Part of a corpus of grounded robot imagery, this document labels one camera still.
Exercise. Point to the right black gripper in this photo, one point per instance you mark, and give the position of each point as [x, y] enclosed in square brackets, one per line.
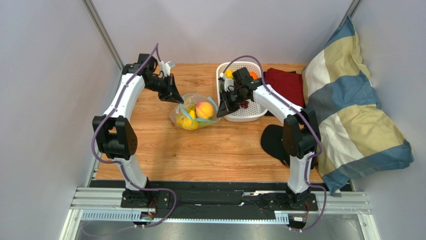
[231, 98]

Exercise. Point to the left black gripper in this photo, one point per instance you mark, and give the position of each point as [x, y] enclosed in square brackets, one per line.
[170, 93]

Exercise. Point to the peach fruit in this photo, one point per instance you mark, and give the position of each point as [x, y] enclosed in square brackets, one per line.
[204, 110]

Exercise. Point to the clear zip top bag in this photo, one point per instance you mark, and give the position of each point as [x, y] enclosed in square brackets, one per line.
[192, 98]

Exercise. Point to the yellow banana bunch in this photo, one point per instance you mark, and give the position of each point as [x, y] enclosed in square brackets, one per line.
[186, 119]

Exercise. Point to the green lime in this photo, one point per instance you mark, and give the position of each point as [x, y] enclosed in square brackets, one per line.
[205, 122]

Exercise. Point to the yellow lemon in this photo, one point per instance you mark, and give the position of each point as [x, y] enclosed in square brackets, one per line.
[228, 74]

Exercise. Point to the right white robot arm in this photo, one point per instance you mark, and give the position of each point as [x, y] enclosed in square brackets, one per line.
[298, 186]

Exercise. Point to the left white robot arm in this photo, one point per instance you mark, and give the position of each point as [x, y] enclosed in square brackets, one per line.
[113, 133]

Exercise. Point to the dark purple grape bunch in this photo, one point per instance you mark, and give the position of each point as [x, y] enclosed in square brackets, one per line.
[244, 104]

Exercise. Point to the white plastic basket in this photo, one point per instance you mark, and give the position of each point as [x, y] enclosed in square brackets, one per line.
[255, 110]

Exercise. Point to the orange fruit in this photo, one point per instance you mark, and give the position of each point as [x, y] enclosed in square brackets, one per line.
[253, 75]

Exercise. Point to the black baseball cap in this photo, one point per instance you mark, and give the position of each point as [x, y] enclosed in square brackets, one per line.
[271, 143]

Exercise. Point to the folded red cloth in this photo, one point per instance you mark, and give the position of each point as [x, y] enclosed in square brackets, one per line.
[287, 84]

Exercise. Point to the striped blue yellow pillow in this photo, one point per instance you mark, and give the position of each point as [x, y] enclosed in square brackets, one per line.
[358, 139]

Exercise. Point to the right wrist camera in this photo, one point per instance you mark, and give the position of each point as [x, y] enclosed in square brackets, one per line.
[226, 84]

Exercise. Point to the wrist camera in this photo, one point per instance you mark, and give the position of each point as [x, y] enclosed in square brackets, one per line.
[165, 68]
[226, 84]

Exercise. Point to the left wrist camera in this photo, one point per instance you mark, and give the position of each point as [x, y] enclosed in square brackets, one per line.
[165, 68]

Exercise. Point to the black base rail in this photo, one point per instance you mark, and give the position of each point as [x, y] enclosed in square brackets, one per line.
[202, 200]

